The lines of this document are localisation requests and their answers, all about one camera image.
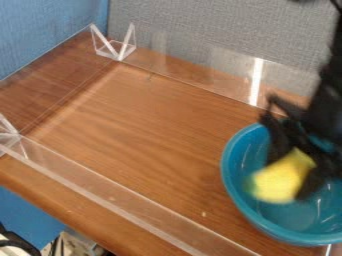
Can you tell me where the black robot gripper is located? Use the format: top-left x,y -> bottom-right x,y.
260,59 -> 342,201

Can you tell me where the yellow toy banana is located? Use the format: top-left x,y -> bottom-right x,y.
249,147 -> 319,204

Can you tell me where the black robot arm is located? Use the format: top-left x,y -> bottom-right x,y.
249,0 -> 342,204

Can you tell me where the blue plastic bowl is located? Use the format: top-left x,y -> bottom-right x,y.
221,119 -> 342,248

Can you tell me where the white cluttered object below table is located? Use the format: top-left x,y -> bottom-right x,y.
41,229 -> 110,256

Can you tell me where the dark object under table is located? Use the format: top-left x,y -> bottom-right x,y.
0,223 -> 42,256

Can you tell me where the clear acrylic back barrier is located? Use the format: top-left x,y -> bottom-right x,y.
122,29 -> 320,108

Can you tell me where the clear acrylic barrier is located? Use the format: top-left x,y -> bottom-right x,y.
0,114 -> 261,256
122,29 -> 320,108

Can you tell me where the clear acrylic front barrier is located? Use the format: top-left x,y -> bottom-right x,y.
0,114 -> 261,256

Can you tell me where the clear acrylic corner bracket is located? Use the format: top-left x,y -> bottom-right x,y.
90,24 -> 137,62

